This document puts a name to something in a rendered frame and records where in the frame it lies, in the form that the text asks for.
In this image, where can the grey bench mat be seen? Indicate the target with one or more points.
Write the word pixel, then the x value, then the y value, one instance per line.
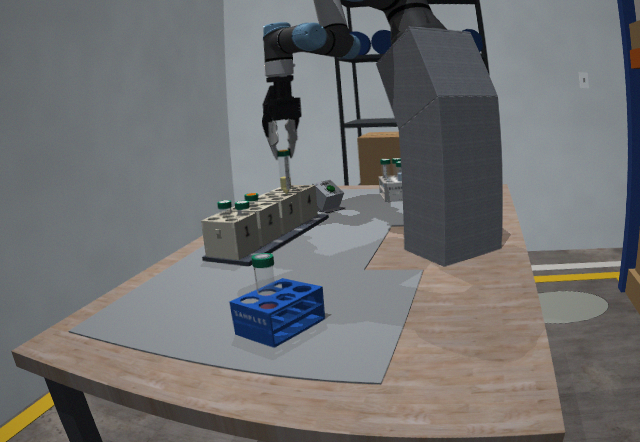
pixel 184 311

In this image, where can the blue tube rack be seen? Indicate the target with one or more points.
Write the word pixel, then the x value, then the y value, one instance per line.
pixel 254 323

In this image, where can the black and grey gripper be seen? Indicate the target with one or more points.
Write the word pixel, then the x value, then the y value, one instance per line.
pixel 285 110

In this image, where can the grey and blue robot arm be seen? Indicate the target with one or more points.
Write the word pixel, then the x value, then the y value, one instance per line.
pixel 307 37

